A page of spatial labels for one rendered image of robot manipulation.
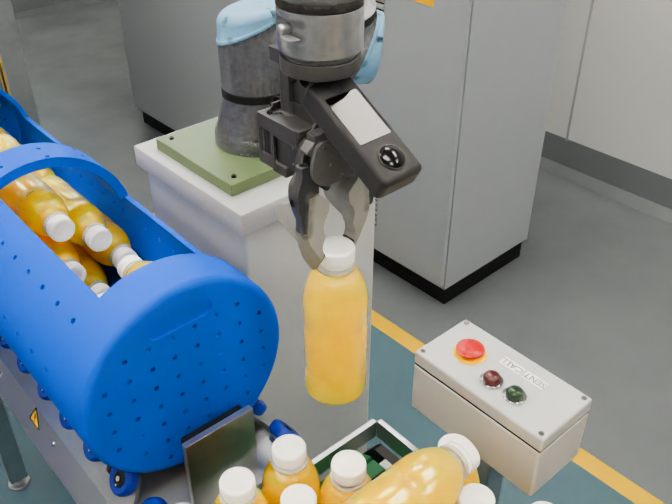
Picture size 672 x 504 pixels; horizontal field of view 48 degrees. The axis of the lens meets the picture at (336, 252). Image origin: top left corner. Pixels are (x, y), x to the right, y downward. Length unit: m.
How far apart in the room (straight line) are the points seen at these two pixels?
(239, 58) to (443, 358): 0.57
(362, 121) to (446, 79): 1.77
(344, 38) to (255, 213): 0.58
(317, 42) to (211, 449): 0.54
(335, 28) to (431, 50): 1.80
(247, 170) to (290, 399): 0.49
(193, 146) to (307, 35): 0.72
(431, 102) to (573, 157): 1.44
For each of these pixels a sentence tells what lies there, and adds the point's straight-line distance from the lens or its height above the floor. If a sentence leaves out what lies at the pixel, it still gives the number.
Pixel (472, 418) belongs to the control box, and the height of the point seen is 1.06.
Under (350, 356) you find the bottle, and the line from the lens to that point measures 0.81.
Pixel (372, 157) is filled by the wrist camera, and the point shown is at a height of 1.47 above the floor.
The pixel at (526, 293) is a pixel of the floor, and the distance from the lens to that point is 2.97.
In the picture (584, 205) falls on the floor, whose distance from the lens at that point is 3.58.
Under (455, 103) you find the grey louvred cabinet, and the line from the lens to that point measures 2.42.
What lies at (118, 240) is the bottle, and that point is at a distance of 1.29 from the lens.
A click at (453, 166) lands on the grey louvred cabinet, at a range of 2.51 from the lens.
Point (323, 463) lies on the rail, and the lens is 1.03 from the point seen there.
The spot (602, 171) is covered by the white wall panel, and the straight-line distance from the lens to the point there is 3.74.
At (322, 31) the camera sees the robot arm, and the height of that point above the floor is 1.56.
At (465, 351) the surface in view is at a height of 1.11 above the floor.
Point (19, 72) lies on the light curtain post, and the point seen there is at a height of 0.99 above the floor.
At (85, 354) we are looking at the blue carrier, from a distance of 0.91.
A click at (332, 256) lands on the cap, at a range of 0.74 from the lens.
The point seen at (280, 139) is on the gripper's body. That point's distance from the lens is 0.71.
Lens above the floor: 1.76
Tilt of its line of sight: 35 degrees down
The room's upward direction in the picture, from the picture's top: straight up
